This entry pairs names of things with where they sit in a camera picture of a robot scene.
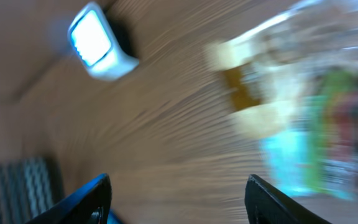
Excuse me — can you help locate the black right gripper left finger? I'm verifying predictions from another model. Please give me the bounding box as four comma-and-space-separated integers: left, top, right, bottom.
27, 174, 112, 224

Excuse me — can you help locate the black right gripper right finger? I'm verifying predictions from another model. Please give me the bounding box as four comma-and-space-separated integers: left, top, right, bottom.
244, 174, 329, 224

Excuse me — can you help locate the green snack pouch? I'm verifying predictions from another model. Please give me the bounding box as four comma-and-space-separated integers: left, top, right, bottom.
306, 68, 358, 200

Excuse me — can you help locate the beige nut snack pouch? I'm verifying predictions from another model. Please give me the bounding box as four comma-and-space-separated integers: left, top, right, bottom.
206, 0, 358, 139

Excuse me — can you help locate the grey plastic basket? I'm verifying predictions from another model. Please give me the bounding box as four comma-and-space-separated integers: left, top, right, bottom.
0, 157, 64, 223

